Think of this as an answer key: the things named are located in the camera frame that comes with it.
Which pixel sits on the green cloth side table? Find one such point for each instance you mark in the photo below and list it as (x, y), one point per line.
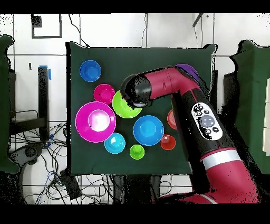
(4, 105)
(255, 84)

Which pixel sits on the orange bowl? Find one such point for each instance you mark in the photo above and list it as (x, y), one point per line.
(171, 119)

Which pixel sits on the large pink bowl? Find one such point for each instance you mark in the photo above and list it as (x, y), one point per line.
(84, 122)

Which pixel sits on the purple bowl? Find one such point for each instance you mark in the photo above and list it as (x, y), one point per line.
(189, 70)

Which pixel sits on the dark green tablecloth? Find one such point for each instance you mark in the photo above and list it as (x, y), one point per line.
(126, 61)

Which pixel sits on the orange cup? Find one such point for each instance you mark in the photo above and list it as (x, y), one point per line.
(168, 143)

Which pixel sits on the black floor stand base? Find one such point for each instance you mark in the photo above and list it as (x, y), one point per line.
(29, 152)

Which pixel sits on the small ribbed cyan bowl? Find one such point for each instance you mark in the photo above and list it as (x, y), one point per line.
(115, 143)

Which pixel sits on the large light blue bowl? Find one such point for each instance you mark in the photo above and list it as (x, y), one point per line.
(148, 130)

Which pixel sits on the white box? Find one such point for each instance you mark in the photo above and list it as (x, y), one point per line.
(267, 116)

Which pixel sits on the red bowl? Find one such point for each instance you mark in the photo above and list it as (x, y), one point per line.
(104, 94)

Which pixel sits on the black metal stand frame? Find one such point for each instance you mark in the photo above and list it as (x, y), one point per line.
(43, 95)

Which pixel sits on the green cup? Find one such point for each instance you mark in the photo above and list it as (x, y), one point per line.
(137, 152)

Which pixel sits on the green bowl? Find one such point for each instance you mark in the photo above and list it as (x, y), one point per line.
(122, 108)

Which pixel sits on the black power brick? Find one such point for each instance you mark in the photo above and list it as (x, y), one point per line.
(70, 186)

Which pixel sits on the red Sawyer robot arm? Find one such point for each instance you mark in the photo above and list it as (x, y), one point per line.
(168, 82)

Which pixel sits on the small dark blue bowl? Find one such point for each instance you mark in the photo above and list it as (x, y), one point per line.
(90, 71)

